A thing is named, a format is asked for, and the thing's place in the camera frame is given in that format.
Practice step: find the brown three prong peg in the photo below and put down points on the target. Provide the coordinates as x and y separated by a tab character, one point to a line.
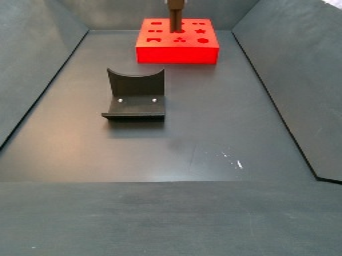
176	8

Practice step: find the black curved holder stand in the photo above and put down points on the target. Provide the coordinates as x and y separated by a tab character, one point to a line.
138	96

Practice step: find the red shape sorter block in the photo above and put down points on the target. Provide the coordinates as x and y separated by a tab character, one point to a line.
193	46

